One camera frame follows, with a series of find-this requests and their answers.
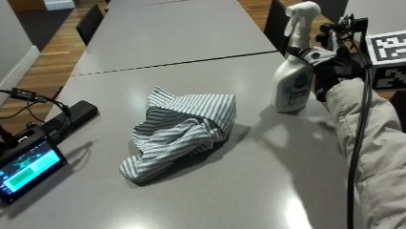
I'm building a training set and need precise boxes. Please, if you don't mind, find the white spray bottle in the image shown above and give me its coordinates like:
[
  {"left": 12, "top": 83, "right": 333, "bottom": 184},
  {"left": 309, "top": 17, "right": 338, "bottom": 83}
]
[{"left": 269, "top": 0, "right": 323, "bottom": 115}]

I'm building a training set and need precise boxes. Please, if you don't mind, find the black chair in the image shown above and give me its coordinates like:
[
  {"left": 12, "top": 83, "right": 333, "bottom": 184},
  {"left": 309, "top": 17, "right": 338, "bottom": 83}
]
[
  {"left": 262, "top": 0, "right": 298, "bottom": 57},
  {"left": 74, "top": 3, "right": 106, "bottom": 48}
]

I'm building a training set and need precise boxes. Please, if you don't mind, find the white marker cube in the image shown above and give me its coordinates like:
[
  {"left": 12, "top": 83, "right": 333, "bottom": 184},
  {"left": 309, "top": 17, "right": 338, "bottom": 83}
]
[{"left": 365, "top": 30, "right": 406, "bottom": 92}]

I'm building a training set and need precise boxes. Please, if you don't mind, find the striped grey white cloth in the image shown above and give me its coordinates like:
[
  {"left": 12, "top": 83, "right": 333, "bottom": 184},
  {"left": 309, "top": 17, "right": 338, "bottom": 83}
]
[{"left": 118, "top": 85, "right": 238, "bottom": 184}]

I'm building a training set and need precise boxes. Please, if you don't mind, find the black rectangular box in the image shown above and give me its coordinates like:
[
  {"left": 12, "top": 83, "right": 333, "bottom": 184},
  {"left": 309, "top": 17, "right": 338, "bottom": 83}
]
[{"left": 39, "top": 99, "right": 100, "bottom": 141}]

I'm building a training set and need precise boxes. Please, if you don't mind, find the white cabinet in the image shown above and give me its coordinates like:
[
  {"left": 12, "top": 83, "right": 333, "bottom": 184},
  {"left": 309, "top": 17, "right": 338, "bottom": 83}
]
[{"left": 43, "top": 0, "right": 77, "bottom": 11}]

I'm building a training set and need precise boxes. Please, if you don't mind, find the black monitor with screen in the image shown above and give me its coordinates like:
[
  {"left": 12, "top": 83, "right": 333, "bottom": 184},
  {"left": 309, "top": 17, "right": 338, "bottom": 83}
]
[{"left": 0, "top": 126, "right": 69, "bottom": 205}]

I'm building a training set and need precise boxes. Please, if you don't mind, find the black palm camera mount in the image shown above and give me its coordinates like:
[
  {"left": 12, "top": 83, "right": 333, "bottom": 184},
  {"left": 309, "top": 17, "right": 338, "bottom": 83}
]
[{"left": 314, "top": 13, "right": 369, "bottom": 52}]

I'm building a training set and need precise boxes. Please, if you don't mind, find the black glove cable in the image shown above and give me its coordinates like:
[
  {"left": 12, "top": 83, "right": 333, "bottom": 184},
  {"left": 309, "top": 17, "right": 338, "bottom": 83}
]
[{"left": 345, "top": 67, "right": 374, "bottom": 229}]

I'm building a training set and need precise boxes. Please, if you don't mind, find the black thin cable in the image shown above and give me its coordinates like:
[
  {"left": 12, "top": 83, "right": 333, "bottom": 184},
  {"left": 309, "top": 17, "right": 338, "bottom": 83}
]
[{"left": 0, "top": 86, "right": 72, "bottom": 126}]

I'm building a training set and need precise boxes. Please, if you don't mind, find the small black cable adapter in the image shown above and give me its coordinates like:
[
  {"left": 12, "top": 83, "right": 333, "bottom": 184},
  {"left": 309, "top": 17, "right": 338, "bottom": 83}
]
[{"left": 11, "top": 87, "right": 39, "bottom": 99}]

